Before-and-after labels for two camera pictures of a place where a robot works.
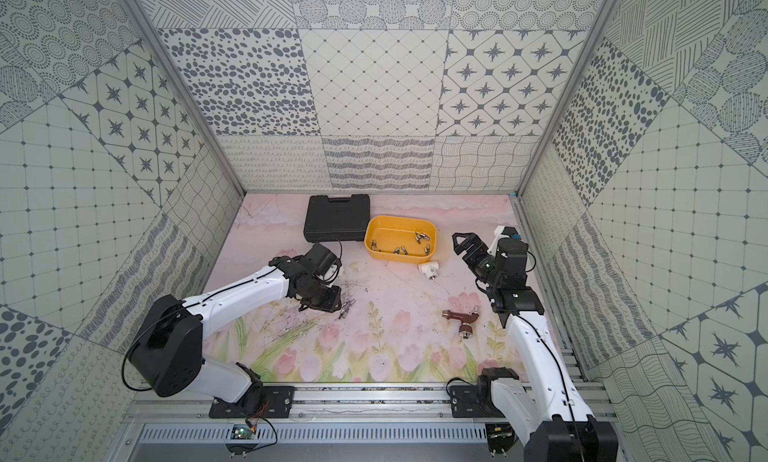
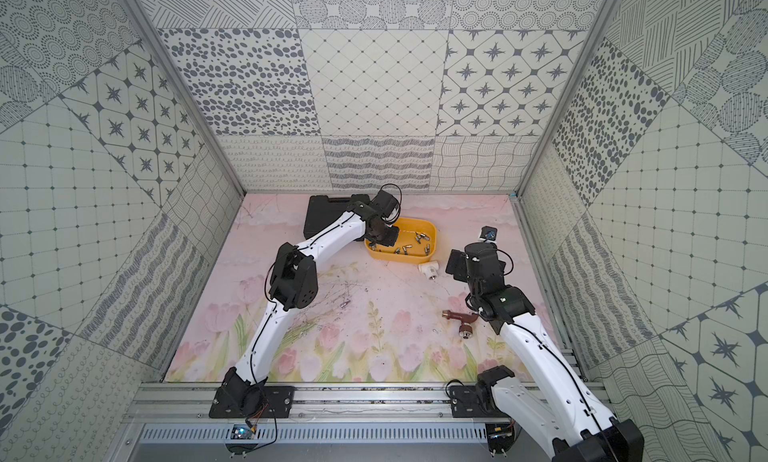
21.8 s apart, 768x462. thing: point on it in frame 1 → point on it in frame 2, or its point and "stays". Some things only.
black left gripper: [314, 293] → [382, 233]
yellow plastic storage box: [401, 238] stays
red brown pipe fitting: [465, 329] stays
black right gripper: [473, 239] → [458, 260]
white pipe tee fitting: [429, 269] stays
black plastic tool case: [337, 221] stays
